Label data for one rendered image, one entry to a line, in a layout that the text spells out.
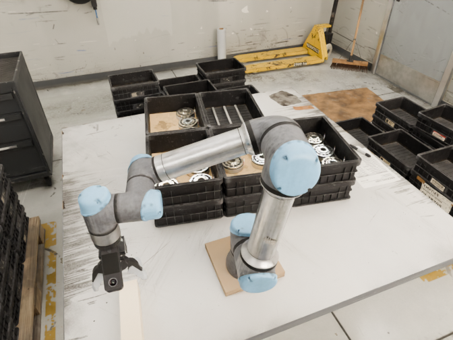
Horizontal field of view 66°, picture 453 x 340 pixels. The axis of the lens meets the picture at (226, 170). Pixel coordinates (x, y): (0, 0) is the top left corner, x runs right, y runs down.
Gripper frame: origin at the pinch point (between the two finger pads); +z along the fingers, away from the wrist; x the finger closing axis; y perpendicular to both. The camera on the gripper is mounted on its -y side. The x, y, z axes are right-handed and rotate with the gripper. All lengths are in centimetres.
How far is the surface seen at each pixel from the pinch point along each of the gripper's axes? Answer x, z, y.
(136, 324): -1.7, 13.9, -4.7
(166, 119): -28, 7, 107
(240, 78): -108, 40, 223
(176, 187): -22.8, -2.3, 37.6
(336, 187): -91, 10, 32
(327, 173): -87, 3, 34
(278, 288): -51, 20, -1
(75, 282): 19.5, 19.8, 21.3
